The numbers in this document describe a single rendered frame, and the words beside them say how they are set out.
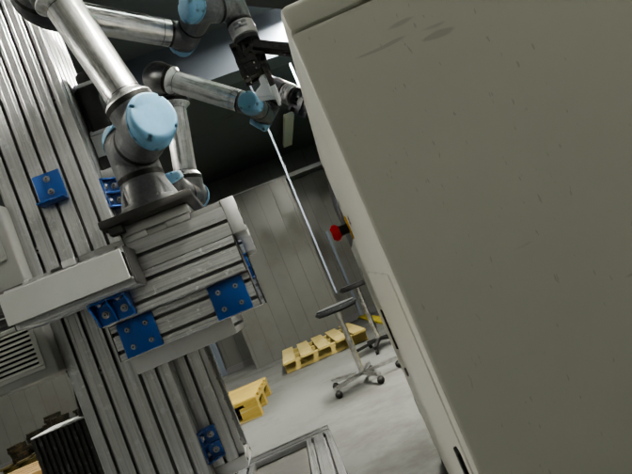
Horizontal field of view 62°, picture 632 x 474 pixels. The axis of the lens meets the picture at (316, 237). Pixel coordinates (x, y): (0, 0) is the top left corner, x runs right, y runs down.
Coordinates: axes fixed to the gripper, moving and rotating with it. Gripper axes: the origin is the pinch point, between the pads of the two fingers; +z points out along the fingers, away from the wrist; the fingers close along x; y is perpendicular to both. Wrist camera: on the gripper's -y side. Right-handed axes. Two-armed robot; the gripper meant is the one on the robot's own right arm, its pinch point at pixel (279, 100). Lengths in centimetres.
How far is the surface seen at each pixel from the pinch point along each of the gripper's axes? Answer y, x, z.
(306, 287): 64, -552, 50
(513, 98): -20, 93, 42
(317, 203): 8, -655, -62
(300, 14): -5, 93, 26
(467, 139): -15, 93, 44
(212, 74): 39, -229, -120
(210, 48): 33, -230, -139
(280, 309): 105, -546, 64
